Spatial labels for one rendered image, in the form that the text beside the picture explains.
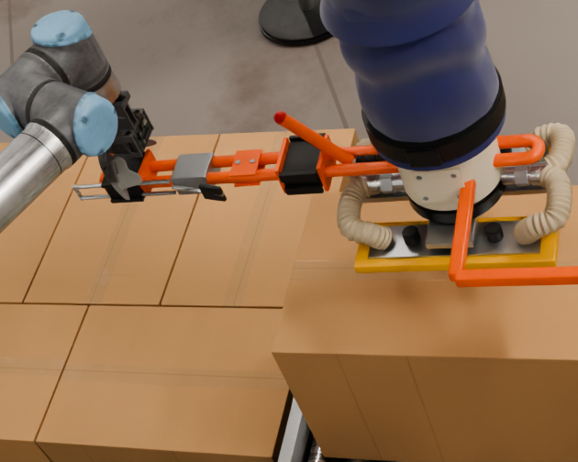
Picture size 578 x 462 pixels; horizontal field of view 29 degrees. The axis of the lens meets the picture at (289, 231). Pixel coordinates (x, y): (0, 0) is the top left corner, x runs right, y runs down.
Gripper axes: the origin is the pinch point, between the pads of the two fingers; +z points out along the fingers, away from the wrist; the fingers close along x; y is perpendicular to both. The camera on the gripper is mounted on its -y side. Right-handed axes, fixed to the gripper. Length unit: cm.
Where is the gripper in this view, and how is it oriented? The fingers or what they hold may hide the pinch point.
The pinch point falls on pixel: (130, 176)
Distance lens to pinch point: 209.2
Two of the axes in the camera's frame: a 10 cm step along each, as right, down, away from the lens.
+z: 2.8, 6.3, 7.2
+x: 2.2, -7.7, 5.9
